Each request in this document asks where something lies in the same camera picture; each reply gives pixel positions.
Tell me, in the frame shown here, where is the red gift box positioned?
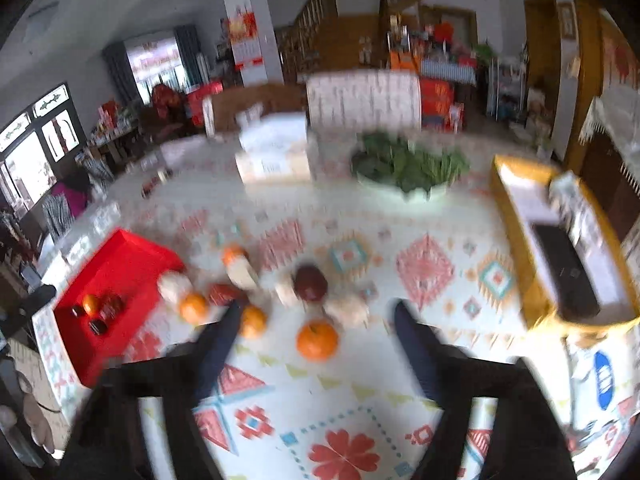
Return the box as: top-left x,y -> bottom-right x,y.
187,81 -> 223,126

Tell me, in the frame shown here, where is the brown chair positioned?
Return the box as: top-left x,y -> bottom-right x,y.
202,82 -> 308,136

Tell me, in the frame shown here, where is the white cup top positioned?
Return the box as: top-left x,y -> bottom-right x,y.
274,275 -> 300,308

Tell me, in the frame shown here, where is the window with dark curtains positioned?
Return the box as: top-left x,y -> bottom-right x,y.
102,25 -> 201,106

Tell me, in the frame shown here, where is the white tissue box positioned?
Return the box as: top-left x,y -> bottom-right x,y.
235,102 -> 266,126

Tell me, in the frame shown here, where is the plaid jacket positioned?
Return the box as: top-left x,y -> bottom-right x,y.
42,195 -> 76,236
85,157 -> 116,183

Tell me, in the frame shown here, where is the wooden staircase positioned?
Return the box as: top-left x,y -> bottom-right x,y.
275,0 -> 338,83

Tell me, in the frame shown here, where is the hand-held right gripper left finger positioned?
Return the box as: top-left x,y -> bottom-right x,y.
55,300 -> 246,480

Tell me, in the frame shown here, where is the orange capped bottle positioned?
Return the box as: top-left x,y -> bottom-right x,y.
226,259 -> 261,291

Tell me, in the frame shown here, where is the red apple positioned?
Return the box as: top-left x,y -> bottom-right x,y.
207,282 -> 248,308
293,264 -> 329,303

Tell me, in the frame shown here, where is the white bowl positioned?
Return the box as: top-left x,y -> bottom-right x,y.
357,160 -> 451,203

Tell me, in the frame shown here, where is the white cup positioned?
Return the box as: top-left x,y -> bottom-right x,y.
157,270 -> 193,306
324,292 -> 370,329
274,275 -> 300,308

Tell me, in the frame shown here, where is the clear plastic packet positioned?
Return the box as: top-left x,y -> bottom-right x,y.
547,172 -> 608,251

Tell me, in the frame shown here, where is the red carton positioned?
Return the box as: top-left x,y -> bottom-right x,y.
420,77 -> 456,121

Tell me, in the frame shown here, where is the beige patterned chair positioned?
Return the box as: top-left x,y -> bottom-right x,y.
0,335 -> 66,461

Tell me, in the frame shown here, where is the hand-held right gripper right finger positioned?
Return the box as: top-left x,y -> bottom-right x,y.
392,300 -> 578,480

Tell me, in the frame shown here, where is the metal rack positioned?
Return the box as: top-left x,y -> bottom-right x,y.
485,55 -> 528,121

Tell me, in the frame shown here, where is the white bag with blue logo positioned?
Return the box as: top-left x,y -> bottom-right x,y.
565,335 -> 640,436

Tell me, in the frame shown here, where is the black flat device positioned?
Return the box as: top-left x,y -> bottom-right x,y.
531,224 -> 601,321

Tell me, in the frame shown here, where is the patterned tablecloth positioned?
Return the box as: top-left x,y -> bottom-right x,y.
32,125 -> 640,480

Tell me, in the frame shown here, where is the yellow box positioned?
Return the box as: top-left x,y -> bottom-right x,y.
490,155 -> 640,331

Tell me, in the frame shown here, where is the glass panel door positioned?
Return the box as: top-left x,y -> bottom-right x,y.
0,82 -> 88,206

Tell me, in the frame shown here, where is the red wall calendar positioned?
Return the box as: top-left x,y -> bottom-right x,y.
227,5 -> 264,71

